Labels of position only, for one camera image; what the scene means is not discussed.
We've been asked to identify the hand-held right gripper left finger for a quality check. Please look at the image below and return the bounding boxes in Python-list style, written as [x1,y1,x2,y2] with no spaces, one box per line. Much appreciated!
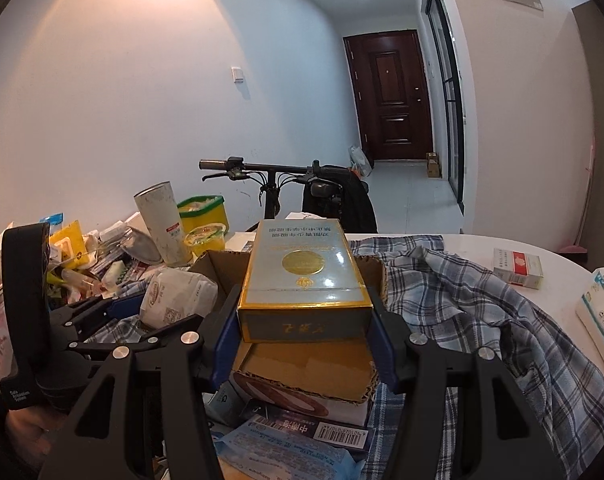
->
[39,284,243,480]

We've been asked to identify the tall white tumbler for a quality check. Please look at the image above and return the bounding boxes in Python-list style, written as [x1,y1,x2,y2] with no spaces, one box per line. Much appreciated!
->
[133,181,193,267]

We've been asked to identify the black bag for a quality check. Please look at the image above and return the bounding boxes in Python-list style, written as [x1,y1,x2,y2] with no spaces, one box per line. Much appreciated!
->
[302,162,379,235]

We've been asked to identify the grey face mask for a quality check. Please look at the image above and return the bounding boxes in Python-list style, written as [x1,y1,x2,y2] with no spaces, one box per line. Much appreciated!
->
[120,227,163,265]

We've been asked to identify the yellow packet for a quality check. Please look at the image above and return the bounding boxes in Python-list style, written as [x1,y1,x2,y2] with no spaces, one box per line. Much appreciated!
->
[49,220,90,267]

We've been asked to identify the yellow green-lidded container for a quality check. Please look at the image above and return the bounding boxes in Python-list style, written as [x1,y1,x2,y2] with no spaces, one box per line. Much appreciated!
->
[177,194,231,241]

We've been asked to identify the blue plaid shirt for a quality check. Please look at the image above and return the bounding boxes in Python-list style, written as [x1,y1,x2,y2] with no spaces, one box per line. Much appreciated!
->
[79,234,604,480]

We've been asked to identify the light blue wipes pack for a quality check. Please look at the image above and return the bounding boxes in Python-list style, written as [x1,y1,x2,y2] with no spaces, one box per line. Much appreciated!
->
[213,430,367,480]

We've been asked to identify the gold and grey cigarette box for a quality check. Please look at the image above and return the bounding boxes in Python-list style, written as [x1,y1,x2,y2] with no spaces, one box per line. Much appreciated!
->
[237,219,373,344]

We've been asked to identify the white shopping bag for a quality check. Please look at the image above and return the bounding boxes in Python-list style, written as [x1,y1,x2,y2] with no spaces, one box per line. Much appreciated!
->
[349,145,373,177]

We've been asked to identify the black-framed glass sliding door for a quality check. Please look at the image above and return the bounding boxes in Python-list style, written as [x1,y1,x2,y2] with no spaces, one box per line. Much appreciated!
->
[424,0,467,216]

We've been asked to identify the cardboard box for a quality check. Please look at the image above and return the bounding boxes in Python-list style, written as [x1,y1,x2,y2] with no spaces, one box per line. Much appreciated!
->
[189,249,389,423]

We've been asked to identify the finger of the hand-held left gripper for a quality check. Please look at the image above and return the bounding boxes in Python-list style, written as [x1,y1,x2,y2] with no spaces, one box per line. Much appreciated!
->
[64,312,206,362]
[49,295,148,334]

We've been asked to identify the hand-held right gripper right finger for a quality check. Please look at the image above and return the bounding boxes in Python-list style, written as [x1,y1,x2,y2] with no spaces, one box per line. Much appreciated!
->
[364,290,565,480]

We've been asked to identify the purple barcode box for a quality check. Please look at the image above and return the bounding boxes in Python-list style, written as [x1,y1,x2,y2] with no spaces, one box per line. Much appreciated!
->
[234,412,377,453]

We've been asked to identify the pile of small packets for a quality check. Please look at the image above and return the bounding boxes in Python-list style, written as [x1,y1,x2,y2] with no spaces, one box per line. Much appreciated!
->
[0,212,153,321]

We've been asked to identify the person's left forearm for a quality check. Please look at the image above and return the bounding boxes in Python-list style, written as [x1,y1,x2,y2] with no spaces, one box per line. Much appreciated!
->
[2,405,75,443]

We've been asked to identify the brown door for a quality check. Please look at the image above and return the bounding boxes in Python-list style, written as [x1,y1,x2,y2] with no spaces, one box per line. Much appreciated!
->
[343,29,431,162]

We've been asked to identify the crumpled white plastic packet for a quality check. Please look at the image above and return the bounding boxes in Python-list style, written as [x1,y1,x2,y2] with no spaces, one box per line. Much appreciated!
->
[139,267,219,328]

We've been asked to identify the yellow jelly cup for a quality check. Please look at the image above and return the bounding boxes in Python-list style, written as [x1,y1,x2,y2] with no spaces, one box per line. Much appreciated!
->
[183,225,229,258]

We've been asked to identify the black bicycle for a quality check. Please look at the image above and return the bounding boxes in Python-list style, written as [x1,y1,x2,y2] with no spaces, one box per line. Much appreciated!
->
[198,157,347,226]

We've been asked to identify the red and white cigarette pack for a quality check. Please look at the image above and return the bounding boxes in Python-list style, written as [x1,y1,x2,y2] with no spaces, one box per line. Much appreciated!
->
[493,247,544,290]

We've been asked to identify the white tissue pack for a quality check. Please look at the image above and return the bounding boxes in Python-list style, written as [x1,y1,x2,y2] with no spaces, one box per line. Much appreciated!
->
[575,266,604,375]

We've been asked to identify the beige refrigerator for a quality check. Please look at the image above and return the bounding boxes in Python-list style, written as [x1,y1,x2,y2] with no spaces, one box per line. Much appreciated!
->
[572,0,604,261]

